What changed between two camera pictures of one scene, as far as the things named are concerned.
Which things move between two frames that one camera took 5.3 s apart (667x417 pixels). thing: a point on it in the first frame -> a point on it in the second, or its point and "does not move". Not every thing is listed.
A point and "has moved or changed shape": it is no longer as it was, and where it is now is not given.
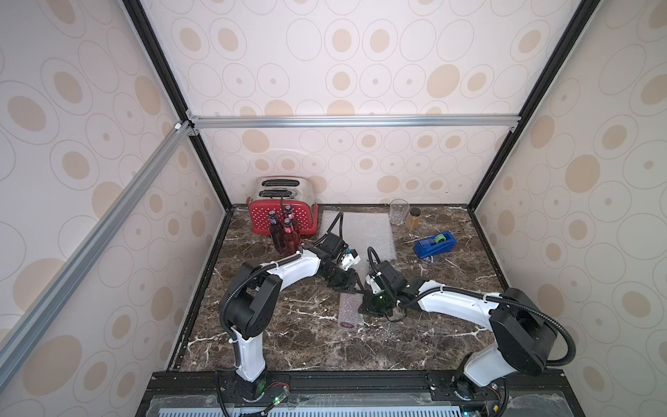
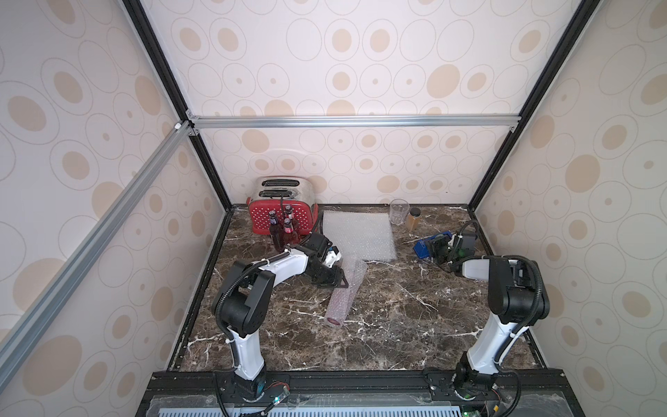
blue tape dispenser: x=434 y=245 does not move
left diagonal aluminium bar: x=35 y=321 does not move
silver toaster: x=298 y=188 does not move
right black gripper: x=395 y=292 -> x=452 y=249
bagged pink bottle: x=351 y=309 has moved or changed shape
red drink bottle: x=290 y=242 does not move
